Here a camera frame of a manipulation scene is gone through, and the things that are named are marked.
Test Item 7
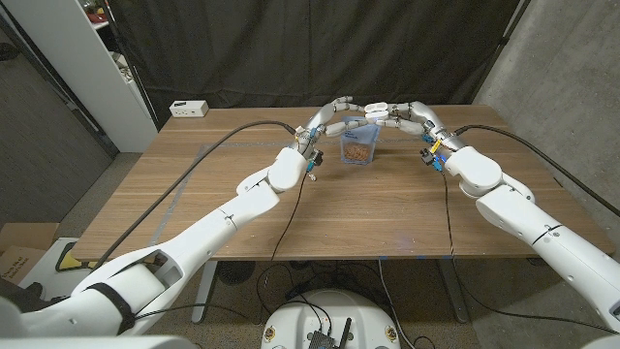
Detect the grey floor cable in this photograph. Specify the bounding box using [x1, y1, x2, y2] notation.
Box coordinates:
[377, 259, 417, 349]

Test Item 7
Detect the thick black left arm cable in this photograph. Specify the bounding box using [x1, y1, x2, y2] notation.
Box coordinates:
[91, 119, 297, 270]

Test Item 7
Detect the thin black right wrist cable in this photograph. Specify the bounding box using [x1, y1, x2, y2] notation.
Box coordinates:
[441, 169, 620, 335]

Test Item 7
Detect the grey table leg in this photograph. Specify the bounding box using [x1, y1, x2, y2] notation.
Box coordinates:
[435, 259, 471, 325]

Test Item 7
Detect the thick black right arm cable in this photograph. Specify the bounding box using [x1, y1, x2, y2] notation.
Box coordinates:
[453, 124, 620, 218]

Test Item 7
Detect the round black floor fan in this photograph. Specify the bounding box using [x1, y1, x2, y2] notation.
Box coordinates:
[216, 260, 257, 286]

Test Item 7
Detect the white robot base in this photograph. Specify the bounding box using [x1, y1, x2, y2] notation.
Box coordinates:
[260, 289, 402, 349]

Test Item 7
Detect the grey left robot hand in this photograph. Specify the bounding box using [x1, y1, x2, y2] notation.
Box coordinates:
[293, 95, 369, 156]

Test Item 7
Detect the black antenna module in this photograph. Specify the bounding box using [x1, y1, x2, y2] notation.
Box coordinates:
[307, 317, 354, 349]

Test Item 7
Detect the white airpods case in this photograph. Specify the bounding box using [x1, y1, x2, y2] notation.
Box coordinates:
[363, 102, 390, 123]

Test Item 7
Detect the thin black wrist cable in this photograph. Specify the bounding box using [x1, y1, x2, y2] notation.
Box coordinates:
[134, 172, 311, 321]
[441, 169, 620, 335]

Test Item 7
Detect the black backdrop curtain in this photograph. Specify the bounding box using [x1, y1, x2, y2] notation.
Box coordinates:
[107, 0, 522, 130]

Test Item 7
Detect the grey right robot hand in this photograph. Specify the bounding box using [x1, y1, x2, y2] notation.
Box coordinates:
[377, 100, 469, 151]

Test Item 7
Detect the black backdrop stand pole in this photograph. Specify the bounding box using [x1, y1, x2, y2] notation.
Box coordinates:
[101, 0, 161, 130]
[470, 0, 532, 107]

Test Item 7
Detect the brown cardboard box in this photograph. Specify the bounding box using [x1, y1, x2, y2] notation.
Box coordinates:
[0, 222, 60, 285]

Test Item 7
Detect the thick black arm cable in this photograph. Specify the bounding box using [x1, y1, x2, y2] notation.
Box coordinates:
[91, 119, 297, 270]
[453, 124, 620, 218]

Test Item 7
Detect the white power strip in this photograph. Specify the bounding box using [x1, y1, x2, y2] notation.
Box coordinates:
[169, 100, 210, 118]

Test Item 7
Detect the black floor cable tangle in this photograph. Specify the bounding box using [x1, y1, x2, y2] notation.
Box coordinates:
[255, 261, 384, 321]

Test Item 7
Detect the white table leg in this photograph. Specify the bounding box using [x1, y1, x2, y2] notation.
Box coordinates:
[191, 260, 219, 325]

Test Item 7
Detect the thin black left wrist cable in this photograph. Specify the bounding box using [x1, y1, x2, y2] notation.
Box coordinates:
[134, 172, 311, 321]

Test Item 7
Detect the white shelf cabinet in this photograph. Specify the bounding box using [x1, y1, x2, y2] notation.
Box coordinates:
[0, 0, 159, 154]

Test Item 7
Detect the blue almond food bag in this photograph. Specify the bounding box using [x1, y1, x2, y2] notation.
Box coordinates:
[340, 115, 382, 167]

